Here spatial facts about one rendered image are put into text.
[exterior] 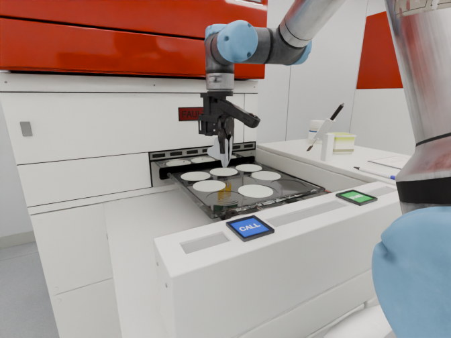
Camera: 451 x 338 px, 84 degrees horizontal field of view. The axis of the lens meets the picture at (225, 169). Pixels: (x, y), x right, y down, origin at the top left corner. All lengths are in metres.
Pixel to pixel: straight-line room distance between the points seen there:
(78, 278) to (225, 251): 0.77
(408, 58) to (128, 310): 0.48
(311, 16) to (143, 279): 0.59
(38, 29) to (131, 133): 0.34
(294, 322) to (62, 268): 0.77
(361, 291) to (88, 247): 0.82
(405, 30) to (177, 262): 0.31
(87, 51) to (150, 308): 0.65
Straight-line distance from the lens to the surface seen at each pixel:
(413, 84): 0.20
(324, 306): 0.56
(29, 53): 0.83
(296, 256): 0.43
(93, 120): 0.87
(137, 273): 0.57
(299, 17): 0.57
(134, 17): 0.86
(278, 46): 0.62
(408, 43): 0.20
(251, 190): 0.72
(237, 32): 0.56
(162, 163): 0.91
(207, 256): 0.35
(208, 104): 0.69
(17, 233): 2.66
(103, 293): 1.11
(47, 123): 0.88
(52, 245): 1.00
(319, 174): 0.83
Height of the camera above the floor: 1.16
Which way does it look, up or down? 16 degrees down
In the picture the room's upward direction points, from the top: straight up
